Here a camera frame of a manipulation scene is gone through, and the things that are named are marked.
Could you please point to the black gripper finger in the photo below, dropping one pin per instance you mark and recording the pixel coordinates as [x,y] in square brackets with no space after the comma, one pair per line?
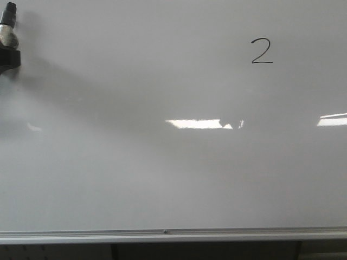
[10,59]

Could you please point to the white black whiteboard marker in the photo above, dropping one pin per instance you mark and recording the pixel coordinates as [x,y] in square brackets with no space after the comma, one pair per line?
[8,20]

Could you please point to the large white whiteboard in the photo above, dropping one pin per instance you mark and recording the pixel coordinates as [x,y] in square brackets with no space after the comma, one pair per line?
[132,115]

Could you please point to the aluminium whiteboard marker tray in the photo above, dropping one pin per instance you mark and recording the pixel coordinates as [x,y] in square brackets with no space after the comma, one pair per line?
[173,235]

